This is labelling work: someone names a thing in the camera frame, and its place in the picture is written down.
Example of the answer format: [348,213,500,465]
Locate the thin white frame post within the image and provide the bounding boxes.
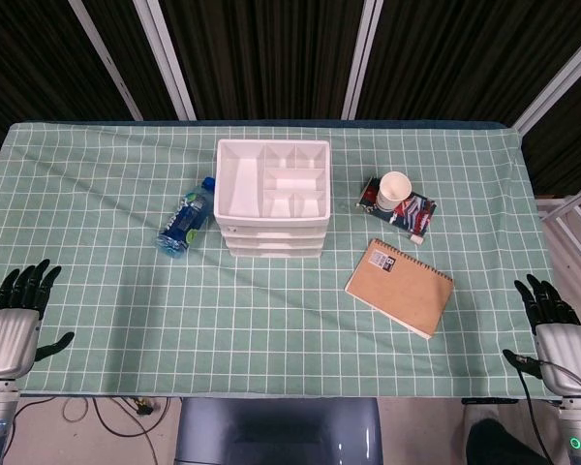
[69,0,144,121]

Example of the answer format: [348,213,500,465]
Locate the white paper cup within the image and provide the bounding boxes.
[377,170,413,213]

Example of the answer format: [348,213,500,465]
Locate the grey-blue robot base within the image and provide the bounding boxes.
[173,396,383,465]

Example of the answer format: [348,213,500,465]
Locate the blue plastic water bottle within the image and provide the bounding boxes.
[155,176,217,261]

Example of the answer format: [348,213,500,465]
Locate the black right hand cable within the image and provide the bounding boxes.
[512,356,556,465]

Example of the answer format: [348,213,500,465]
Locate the blue red patterned pouch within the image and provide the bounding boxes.
[355,176,439,238]

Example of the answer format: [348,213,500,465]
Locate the clear plastic drawer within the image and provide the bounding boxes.
[222,235,326,249]

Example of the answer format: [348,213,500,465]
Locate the white plastic drawer cabinet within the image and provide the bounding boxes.
[213,139,332,259]

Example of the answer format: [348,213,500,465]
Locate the white metal rack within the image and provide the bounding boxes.
[535,178,581,277]

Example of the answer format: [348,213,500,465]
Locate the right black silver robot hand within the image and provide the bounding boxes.
[502,274,581,396]

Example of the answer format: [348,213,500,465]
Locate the brown spiral notebook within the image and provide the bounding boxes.
[344,237,455,341]

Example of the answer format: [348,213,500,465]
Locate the loose floor cables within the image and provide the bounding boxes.
[60,395,171,465]

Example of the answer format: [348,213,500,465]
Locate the green checked tablecloth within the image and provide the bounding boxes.
[0,120,566,401]

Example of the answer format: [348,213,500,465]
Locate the wide white frame post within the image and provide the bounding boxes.
[132,0,198,121]
[341,0,384,121]
[514,27,581,135]

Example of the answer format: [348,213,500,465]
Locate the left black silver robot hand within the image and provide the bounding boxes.
[0,259,75,382]

